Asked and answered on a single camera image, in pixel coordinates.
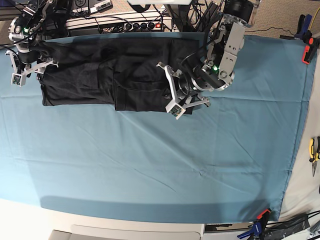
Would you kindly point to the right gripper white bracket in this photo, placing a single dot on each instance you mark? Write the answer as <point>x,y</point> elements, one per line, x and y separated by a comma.
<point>22,71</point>

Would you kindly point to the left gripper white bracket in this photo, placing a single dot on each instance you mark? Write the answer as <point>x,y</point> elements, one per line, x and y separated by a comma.
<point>185,95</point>

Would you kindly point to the dark grey T-shirt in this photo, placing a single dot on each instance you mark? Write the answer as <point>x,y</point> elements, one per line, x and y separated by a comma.
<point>122,72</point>

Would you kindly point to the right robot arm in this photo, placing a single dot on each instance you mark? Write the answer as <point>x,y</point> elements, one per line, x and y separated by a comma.
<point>26,31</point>

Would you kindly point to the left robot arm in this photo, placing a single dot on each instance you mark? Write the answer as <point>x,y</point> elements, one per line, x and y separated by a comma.
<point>214,71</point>

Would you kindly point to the teal table cloth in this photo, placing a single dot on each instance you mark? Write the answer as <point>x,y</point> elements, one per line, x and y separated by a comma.
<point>222,164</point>

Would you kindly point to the white power strip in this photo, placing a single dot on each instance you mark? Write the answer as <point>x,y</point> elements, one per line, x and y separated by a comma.
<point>158,24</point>

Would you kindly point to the white tray bottom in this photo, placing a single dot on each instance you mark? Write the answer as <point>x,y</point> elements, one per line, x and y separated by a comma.
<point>79,232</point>

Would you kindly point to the blue orange clamp lower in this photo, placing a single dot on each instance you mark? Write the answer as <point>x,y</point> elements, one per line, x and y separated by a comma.
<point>258,228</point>

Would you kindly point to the orange black clamp upper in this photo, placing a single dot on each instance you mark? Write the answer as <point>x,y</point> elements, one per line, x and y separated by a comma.
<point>308,40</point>

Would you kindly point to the yellow handled pliers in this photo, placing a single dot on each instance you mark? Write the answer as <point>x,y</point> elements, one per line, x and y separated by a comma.
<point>314,153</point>

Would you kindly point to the blue handled clamp top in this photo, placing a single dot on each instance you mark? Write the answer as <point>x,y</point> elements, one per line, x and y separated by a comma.
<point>303,25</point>

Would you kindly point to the black bag with cables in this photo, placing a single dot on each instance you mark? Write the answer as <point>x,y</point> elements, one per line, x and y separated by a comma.
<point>297,224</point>

